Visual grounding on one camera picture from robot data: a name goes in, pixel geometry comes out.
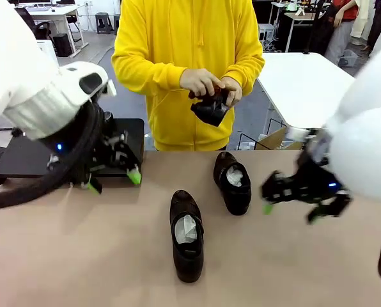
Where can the grey plastic stool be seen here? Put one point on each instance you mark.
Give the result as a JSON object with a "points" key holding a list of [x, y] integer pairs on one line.
{"points": [[102, 22], [116, 22]]}

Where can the white table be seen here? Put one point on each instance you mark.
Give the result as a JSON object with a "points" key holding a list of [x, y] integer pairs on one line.
{"points": [[299, 83]]}

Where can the brown cardboard box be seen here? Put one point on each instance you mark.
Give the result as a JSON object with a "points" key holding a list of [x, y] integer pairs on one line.
{"points": [[276, 137]]}

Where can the black flat shoe stand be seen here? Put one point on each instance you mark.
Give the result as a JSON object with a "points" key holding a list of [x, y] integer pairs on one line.
{"points": [[27, 156]]}

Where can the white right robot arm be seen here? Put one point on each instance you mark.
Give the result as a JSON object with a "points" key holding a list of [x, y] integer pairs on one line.
{"points": [[366, 144]]}

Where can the white office desk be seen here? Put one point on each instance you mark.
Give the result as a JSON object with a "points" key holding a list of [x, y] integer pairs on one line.
{"points": [[50, 11]]}

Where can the person right hand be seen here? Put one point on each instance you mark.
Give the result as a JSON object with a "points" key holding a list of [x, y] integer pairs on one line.
{"points": [[197, 80]]}

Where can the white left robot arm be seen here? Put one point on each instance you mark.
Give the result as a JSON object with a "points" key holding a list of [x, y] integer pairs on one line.
{"points": [[18, 57]]}

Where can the white computer case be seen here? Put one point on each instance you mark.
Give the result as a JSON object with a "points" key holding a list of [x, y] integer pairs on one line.
{"points": [[267, 35]]}

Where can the white paper shoe stuffing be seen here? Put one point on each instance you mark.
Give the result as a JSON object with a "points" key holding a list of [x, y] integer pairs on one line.
{"points": [[234, 176], [184, 228]]}

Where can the black computer tower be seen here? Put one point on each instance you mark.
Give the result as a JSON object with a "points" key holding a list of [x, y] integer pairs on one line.
{"points": [[62, 44]]}

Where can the person yellow hoodie torso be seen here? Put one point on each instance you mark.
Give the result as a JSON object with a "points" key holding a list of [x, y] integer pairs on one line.
{"points": [[190, 32]]}

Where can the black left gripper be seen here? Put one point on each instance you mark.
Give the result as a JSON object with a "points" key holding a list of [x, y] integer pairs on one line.
{"points": [[109, 147]]}

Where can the clear plastic bin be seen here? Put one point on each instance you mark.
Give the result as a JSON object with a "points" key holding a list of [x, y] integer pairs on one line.
{"points": [[348, 58]]}

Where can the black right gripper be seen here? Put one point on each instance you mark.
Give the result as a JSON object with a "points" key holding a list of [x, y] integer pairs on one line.
{"points": [[321, 185]]}

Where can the black office chair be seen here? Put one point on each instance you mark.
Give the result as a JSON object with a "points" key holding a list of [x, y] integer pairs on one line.
{"points": [[45, 27]]}

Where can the bystander in beige clothes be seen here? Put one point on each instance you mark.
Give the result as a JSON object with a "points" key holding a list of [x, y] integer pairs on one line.
{"points": [[361, 19]]}

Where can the bystander in red shirt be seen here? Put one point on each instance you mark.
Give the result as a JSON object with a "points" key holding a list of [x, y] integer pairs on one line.
{"points": [[340, 35]]}

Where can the person left forearm yellow sleeve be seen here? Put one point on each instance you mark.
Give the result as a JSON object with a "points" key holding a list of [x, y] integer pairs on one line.
{"points": [[251, 67]]}

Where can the person right forearm yellow sleeve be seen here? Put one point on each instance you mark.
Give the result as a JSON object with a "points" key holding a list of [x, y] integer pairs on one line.
{"points": [[145, 70]]}

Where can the desk with black panel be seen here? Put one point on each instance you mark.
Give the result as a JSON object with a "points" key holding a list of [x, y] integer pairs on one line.
{"points": [[292, 32]]}

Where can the person left hand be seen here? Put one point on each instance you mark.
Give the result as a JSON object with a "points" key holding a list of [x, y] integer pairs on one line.
{"points": [[233, 92]]}

